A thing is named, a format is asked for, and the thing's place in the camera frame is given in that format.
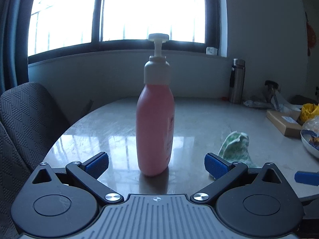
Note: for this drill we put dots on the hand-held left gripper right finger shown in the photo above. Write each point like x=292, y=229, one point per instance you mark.
x=214, y=165

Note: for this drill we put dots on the green and white cloth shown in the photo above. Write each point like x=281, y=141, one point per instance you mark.
x=235, y=149

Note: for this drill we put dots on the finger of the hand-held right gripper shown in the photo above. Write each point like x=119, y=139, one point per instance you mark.
x=307, y=178

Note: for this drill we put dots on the grey fabric chair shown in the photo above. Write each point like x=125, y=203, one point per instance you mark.
x=22, y=129

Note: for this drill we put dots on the yellow plastic bag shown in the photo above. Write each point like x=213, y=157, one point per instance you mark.
x=309, y=112

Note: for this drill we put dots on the white ribbed container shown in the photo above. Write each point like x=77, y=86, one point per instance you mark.
x=290, y=108

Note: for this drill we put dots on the crumpled plastic wrapper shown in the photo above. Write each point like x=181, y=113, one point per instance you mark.
x=255, y=103

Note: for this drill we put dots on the stainless steel thermos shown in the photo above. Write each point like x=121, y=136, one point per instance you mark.
x=237, y=82

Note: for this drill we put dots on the pink pump bottle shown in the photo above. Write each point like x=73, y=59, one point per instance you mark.
x=154, y=129

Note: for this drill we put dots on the cardboard box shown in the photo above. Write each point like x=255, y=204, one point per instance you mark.
x=282, y=123

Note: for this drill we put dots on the blue and white bowl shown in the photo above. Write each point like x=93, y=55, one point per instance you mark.
x=309, y=145

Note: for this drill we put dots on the small white windowsill object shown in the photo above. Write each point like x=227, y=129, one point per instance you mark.
x=211, y=50

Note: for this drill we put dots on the red wall decoration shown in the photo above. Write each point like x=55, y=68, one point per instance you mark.
x=310, y=36

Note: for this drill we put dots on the blue curtain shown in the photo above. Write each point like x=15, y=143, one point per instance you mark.
x=12, y=29

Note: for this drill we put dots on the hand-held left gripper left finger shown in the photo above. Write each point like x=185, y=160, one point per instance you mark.
x=98, y=165

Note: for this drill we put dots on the clear plastic bag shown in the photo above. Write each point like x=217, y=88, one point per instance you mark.
x=312, y=124

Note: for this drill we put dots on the dark framed window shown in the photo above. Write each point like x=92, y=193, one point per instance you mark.
x=149, y=10

